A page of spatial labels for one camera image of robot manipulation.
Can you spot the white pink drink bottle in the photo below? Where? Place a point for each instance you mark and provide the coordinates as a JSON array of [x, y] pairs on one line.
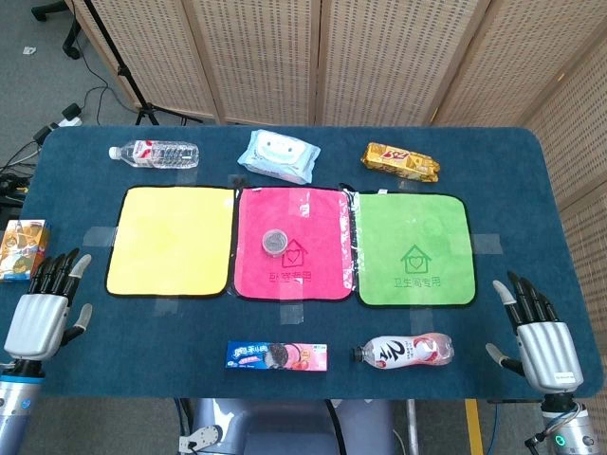
[[403, 351]]

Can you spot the golden biscuit pack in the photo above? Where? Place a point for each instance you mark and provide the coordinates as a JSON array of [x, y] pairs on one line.
[[398, 162]]

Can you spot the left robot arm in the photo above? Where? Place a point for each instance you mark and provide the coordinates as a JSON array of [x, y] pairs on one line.
[[16, 407]]

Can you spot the clear tape strip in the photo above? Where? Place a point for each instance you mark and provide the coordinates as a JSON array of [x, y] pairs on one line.
[[167, 307], [291, 314], [421, 321], [488, 243], [97, 237]]

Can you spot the wooden rattan folding screen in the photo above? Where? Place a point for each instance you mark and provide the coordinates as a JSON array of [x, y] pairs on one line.
[[379, 57]]

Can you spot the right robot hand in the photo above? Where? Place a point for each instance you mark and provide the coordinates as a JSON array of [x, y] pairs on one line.
[[550, 351]]

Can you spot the orange printed cardboard box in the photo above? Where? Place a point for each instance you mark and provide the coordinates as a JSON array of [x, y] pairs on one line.
[[21, 249]]

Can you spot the grey robot torso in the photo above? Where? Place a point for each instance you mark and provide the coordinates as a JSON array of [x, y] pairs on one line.
[[284, 426]]

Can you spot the green microfibre cloth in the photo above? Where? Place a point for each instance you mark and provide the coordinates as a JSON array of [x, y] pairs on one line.
[[412, 237]]

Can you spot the light blue wet wipes pack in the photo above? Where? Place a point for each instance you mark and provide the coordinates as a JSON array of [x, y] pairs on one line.
[[280, 156]]

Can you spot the blue felt table cover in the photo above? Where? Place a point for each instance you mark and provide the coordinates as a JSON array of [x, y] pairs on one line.
[[156, 346]]

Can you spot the small clear plastic jar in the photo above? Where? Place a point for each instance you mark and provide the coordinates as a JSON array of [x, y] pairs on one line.
[[274, 242]]

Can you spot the white power strip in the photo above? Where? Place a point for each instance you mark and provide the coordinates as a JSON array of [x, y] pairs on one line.
[[70, 121]]

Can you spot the pink microfibre cloth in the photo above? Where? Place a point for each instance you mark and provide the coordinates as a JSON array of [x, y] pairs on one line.
[[313, 265]]

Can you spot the blue pink Oreo box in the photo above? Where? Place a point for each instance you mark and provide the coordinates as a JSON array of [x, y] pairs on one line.
[[275, 356]]

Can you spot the clear water bottle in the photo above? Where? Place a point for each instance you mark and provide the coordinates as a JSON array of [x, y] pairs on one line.
[[161, 154]]

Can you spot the yellow microfibre cloth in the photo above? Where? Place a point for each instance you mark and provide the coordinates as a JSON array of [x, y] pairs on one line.
[[171, 242]]

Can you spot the black office chair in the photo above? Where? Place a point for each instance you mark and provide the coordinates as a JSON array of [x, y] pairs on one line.
[[71, 35]]

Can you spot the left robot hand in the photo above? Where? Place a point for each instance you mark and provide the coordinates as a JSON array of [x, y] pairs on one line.
[[35, 322]]

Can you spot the black tripod stand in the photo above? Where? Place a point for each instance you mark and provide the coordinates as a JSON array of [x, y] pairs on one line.
[[142, 102]]

